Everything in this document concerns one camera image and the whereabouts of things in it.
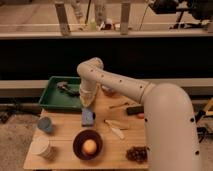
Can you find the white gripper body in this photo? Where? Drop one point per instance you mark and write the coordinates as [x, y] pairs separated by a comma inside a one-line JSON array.
[[87, 97]]

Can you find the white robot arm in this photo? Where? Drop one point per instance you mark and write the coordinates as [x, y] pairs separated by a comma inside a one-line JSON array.
[[170, 126]]

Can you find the blue sponge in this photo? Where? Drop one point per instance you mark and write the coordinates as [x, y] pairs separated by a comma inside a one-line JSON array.
[[88, 117]]

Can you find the blue-grey metal cup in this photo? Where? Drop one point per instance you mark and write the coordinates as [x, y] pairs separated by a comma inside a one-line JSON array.
[[45, 125]]

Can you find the white paper cup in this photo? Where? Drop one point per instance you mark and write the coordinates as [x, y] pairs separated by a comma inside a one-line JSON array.
[[41, 147]]

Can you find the dark object in tray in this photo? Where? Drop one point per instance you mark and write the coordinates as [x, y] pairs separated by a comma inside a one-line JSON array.
[[63, 86]]

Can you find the green plastic tray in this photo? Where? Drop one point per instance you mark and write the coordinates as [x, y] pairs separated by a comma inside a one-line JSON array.
[[55, 100]]

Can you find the small thin utensil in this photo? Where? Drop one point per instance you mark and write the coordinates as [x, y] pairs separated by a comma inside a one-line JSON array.
[[118, 105]]

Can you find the dark brown bowl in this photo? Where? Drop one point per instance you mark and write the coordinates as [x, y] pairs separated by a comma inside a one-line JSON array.
[[81, 138]]

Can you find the orange ball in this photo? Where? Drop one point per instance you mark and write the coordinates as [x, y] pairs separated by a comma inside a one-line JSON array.
[[89, 147]]

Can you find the yellow-green bottle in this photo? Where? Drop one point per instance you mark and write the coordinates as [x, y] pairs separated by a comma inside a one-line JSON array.
[[93, 25]]

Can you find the bunch of dark grapes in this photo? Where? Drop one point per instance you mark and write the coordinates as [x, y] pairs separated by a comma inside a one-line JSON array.
[[137, 154]]

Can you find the black-handled tool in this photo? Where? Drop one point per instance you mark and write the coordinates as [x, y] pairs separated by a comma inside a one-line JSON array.
[[134, 110]]

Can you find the black camera on stand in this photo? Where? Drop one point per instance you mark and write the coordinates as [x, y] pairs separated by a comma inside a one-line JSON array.
[[199, 9]]

